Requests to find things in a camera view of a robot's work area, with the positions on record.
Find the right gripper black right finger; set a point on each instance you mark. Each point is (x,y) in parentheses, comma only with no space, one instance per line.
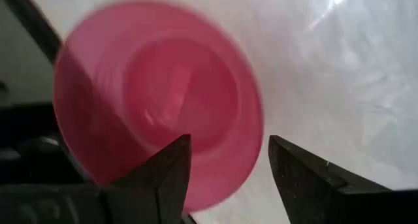
(326,198)

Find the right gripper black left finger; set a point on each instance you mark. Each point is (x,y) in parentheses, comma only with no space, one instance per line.
(130,201)

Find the magenta translucent plastic bowl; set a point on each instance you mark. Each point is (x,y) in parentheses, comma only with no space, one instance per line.
(183,87)

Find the black table edge strip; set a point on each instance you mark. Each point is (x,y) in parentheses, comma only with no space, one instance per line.
(36,25)

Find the small black table camera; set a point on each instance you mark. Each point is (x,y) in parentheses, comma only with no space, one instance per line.
(45,158)

